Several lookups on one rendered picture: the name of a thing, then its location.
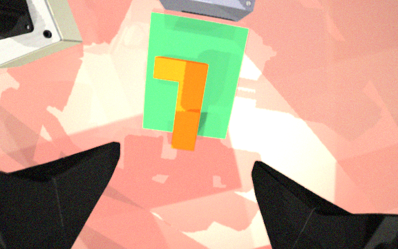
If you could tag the orange l-shaped part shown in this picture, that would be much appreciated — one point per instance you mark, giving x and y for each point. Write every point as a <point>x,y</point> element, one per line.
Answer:
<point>192,77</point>

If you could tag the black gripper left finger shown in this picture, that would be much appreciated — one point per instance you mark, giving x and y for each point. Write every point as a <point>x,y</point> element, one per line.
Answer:
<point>47,205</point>

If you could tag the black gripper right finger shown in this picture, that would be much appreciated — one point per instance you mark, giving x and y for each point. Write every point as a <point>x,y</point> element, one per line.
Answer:
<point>297,218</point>

